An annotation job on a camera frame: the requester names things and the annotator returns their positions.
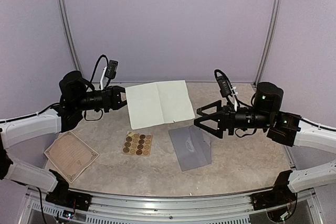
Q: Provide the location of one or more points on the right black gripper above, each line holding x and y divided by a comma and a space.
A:
226, 120

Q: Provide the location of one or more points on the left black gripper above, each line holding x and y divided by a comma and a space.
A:
112, 98

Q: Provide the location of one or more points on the beige letter sheet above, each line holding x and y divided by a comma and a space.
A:
158, 103

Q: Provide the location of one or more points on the grey envelope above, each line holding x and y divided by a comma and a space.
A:
192, 147

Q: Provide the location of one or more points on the ornate bordered letter sheet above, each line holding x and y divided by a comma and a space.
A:
70, 155

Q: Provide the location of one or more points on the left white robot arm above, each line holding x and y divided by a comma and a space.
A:
77, 95

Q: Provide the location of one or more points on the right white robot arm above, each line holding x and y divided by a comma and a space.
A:
281, 127

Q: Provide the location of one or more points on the brown sticker sheet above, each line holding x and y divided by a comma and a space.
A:
137, 144

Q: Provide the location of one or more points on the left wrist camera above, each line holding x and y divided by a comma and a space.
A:
108, 74

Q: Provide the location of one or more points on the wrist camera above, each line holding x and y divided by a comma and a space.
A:
227, 91
108, 74

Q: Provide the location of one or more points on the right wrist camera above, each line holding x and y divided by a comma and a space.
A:
227, 91

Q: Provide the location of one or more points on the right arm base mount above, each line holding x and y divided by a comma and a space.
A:
278, 195

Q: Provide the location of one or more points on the front aluminium rail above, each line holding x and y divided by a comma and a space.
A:
195, 205

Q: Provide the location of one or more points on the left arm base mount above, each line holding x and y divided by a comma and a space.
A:
62, 196

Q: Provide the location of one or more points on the left aluminium frame post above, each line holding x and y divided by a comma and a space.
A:
68, 34

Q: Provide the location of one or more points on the aluminium frame post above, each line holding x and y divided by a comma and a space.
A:
68, 34
268, 41

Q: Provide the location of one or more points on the right aluminium frame post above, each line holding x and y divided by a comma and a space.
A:
268, 41

